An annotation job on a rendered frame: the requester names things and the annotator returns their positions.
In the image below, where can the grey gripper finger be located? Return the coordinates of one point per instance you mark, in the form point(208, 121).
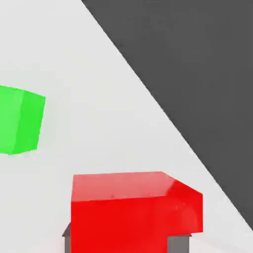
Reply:
point(178, 245)

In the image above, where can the small red cube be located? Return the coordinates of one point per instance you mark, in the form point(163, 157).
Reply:
point(126, 217)

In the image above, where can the small green cube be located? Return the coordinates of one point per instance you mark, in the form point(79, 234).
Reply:
point(19, 120)

